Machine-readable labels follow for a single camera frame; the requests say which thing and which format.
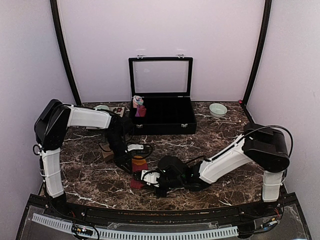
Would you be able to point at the pink white rolled sock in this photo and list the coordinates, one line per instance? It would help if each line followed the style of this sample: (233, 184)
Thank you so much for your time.
(137, 101)

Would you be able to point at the brown sock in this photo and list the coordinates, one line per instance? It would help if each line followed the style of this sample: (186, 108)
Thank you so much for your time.
(107, 153)

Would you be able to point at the magenta purple rolled sock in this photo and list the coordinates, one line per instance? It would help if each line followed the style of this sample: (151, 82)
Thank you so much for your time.
(140, 111)

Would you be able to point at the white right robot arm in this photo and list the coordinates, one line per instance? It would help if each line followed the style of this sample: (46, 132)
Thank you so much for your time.
(264, 145)

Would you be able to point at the black corner post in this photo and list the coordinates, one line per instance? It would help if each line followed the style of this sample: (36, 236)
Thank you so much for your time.
(258, 52)
(63, 51)

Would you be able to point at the white perforated front rail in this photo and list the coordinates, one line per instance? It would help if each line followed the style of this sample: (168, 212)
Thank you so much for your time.
(123, 231)

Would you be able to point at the black right corner post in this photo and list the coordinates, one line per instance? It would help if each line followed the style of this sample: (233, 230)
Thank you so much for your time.
(258, 52)

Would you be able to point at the black compartment storage box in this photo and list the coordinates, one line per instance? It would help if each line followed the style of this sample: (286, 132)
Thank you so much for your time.
(164, 85)

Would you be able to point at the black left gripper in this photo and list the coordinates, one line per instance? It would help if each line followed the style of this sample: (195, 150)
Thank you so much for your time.
(123, 159)

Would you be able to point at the magenta striped sock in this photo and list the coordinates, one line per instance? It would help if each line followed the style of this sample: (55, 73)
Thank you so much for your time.
(138, 165)

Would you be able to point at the black left corner post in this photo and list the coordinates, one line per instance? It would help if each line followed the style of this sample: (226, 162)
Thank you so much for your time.
(63, 51)

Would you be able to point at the green bowl at right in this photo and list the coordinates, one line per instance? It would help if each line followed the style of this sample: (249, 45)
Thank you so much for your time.
(218, 110)

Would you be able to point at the green ceramic bowl on plate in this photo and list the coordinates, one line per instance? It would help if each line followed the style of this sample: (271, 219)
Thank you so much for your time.
(102, 108)

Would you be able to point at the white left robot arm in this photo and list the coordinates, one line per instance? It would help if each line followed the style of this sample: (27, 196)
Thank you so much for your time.
(52, 125)

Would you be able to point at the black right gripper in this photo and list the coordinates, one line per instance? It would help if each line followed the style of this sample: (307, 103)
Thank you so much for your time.
(159, 194)

